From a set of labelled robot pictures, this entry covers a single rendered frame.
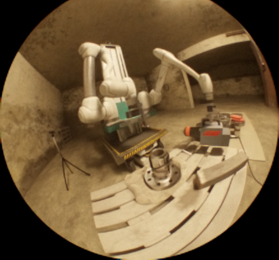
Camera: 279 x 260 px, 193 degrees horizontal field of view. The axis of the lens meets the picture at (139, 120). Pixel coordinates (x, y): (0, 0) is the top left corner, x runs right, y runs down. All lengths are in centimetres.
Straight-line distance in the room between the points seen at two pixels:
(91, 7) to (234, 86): 965
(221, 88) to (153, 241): 939
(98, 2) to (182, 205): 285
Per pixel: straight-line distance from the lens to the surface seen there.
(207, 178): 57
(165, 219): 55
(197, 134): 80
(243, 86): 946
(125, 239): 58
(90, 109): 65
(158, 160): 49
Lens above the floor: 69
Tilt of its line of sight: 10 degrees down
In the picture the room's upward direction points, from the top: 15 degrees counter-clockwise
